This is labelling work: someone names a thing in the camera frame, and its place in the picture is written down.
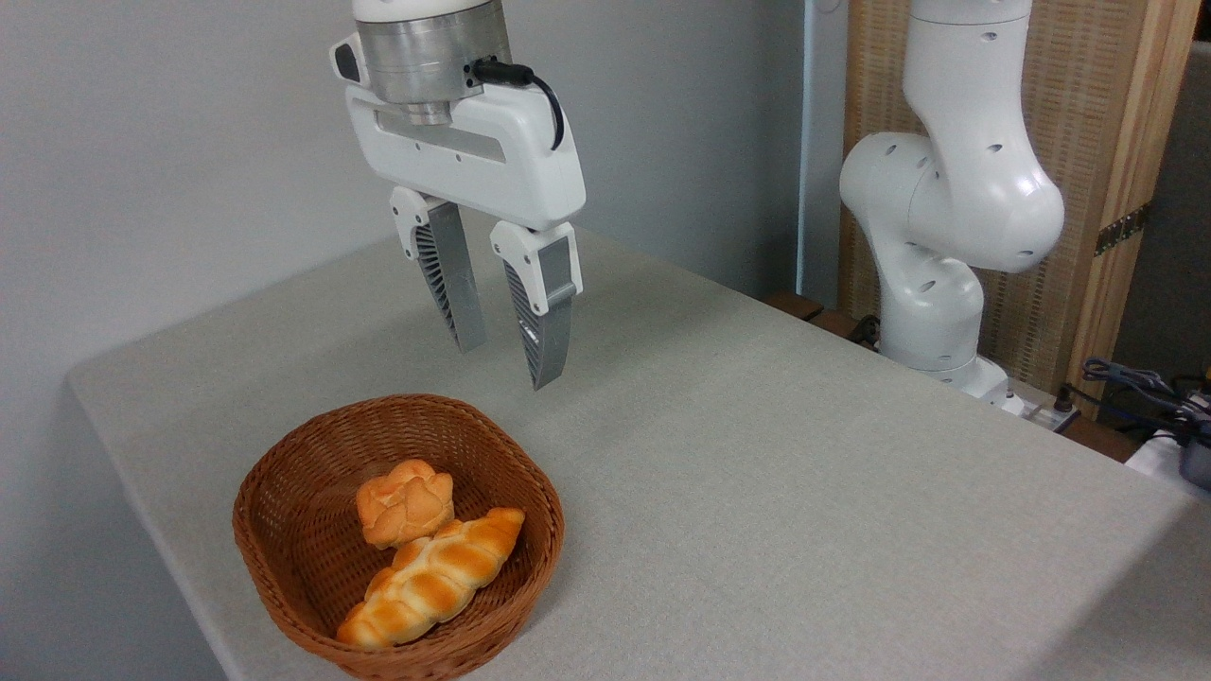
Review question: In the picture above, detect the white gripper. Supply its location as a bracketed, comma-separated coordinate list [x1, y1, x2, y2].
[330, 33, 588, 392]

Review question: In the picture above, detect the round knotted bread roll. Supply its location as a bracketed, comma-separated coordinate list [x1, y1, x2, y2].
[356, 459, 456, 550]

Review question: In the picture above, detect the long braided bread loaf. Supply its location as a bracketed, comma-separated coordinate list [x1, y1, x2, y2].
[336, 507, 526, 651]

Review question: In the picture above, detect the brown wicker basket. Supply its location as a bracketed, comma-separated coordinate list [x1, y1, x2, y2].
[233, 393, 566, 681]

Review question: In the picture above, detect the white vertical pole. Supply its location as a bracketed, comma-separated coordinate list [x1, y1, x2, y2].
[797, 0, 849, 308]

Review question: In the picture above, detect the white power strip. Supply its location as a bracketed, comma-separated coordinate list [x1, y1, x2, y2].
[1001, 381, 1080, 433]

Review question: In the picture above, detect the wooden rattan screen panel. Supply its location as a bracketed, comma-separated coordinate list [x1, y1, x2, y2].
[837, 0, 1203, 423]

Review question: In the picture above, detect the metal screen hinge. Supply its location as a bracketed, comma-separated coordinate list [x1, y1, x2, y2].
[1095, 201, 1154, 257]

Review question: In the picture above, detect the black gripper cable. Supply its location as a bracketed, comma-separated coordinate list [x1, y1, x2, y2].
[470, 59, 567, 152]

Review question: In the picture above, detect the bundle of dark cables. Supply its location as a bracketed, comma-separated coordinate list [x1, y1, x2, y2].
[1081, 357, 1211, 438]

